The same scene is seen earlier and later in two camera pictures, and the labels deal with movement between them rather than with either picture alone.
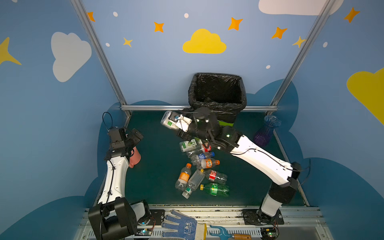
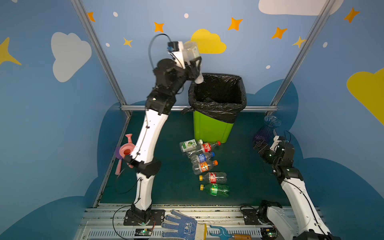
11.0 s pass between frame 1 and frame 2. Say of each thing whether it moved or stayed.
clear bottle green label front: moved
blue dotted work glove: stayed
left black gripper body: moved
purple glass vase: stayed
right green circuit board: stayed
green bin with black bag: stayed
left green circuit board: stayed
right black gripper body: moved
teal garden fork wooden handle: stayed
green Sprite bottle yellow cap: stayed
